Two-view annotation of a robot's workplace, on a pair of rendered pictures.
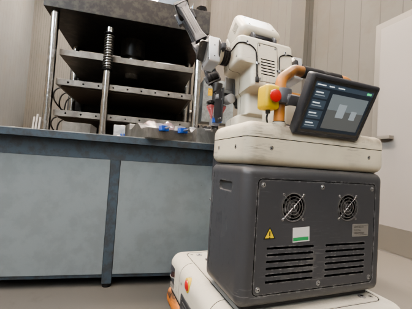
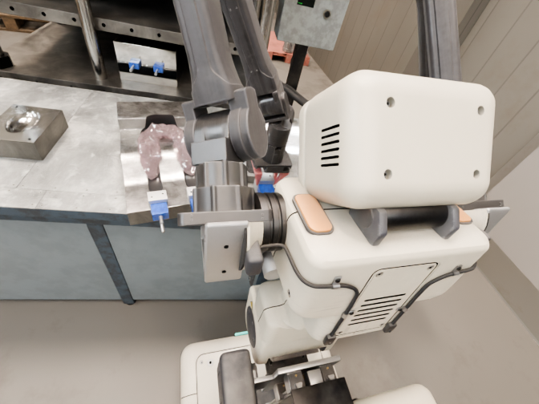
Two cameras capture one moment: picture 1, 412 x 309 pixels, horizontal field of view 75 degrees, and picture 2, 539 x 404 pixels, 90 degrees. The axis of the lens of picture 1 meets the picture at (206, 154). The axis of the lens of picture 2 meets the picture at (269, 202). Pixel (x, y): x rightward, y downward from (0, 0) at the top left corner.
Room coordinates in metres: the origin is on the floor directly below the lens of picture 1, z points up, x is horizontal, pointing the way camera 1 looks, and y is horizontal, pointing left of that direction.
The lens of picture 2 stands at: (0.94, -0.03, 1.47)
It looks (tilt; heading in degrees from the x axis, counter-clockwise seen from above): 45 degrees down; 357
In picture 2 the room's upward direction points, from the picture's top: 16 degrees clockwise
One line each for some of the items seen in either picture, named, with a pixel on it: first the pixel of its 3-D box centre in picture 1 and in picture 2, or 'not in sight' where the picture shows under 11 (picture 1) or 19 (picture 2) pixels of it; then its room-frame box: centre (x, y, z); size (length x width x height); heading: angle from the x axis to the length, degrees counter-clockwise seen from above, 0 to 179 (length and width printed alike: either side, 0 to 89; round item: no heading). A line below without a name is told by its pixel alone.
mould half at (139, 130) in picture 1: (155, 132); (164, 152); (1.66, 0.32, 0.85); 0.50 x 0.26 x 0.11; 30
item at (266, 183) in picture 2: (217, 119); (266, 195); (1.50, -0.05, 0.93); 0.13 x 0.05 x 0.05; 21
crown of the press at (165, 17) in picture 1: (133, 48); not in sight; (2.55, 0.77, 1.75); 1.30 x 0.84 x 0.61; 103
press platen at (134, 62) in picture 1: (131, 74); not in sight; (2.61, 0.78, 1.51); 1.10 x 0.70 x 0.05; 103
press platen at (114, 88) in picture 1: (129, 99); not in sight; (2.60, 0.78, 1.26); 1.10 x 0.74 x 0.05; 103
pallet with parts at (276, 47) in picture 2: not in sight; (282, 40); (5.94, 0.19, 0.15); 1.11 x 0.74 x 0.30; 21
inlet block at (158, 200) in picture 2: (164, 128); (160, 214); (1.41, 0.22, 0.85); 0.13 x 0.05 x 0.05; 30
